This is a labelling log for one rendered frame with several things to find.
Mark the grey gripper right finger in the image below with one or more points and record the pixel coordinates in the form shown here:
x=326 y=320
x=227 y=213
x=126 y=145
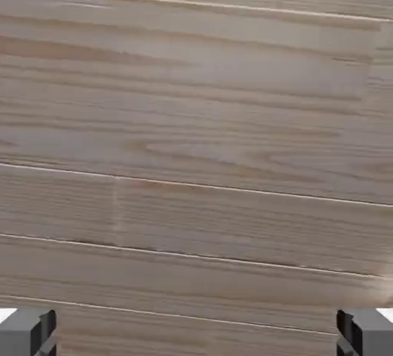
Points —
x=368 y=336

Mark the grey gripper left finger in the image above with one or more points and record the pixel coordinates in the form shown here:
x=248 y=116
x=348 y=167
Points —
x=21 y=334

